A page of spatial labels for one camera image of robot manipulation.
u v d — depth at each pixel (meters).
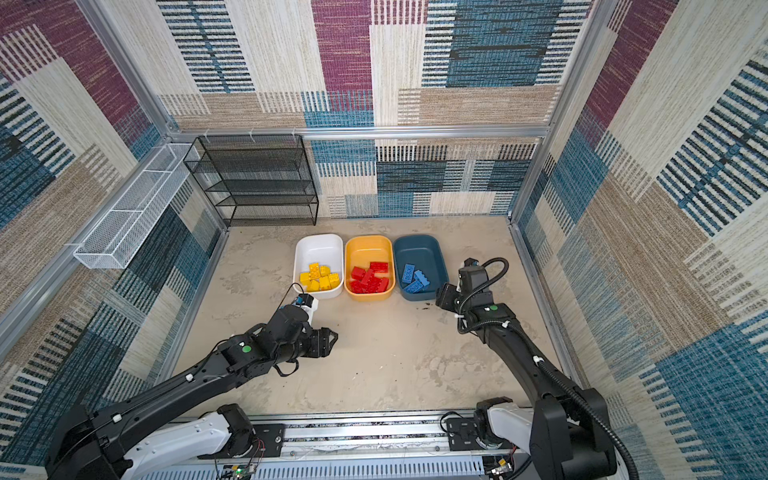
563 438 0.40
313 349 0.70
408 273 1.02
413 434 0.76
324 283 0.99
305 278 1.00
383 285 1.00
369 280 0.99
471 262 0.78
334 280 0.99
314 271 1.03
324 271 1.02
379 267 1.05
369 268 1.04
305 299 0.71
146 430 0.46
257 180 1.09
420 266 1.06
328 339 0.73
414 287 0.99
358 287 0.99
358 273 1.02
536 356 0.47
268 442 0.73
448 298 0.76
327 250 1.11
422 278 0.99
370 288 0.99
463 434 0.73
